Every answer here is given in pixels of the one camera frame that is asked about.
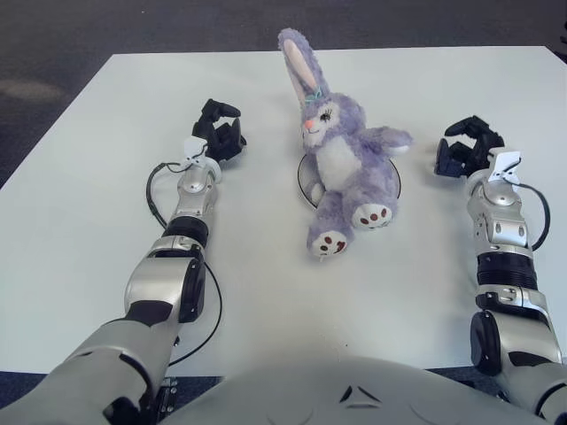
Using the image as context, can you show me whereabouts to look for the grey robot torso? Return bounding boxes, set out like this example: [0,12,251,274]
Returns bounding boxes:
[167,353,550,425]

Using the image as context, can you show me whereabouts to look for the metal table leg bracket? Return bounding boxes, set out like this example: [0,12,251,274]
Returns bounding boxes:
[159,375,179,417]

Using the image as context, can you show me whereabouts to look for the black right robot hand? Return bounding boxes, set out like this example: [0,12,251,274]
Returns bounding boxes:
[432,114,506,179]

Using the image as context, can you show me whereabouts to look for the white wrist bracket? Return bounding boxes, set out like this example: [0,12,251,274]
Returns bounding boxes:
[486,150,523,185]
[182,136,209,167]

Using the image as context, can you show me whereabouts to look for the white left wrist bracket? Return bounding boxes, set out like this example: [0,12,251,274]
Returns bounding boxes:
[182,136,209,167]

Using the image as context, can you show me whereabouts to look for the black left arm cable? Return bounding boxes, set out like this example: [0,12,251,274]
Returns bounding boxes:
[144,161,223,368]

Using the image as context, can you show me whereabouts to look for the purple plush bunny doll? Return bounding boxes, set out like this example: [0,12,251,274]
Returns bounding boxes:
[277,27,416,259]

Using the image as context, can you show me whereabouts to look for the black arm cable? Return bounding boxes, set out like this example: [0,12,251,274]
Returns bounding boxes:
[516,181,553,251]
[144,161,223,368]

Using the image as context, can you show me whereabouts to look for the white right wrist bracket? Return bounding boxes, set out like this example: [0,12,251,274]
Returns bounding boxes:
[486,150,523,185]

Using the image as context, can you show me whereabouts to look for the white plate with black rim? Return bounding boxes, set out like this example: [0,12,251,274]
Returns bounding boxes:
[296,152,403,209]

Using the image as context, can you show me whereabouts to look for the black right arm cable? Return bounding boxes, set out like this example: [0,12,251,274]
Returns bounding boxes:
[516,181,553,251]

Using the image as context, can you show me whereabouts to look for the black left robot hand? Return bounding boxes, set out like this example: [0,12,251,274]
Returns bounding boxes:
[190,97,248,164]

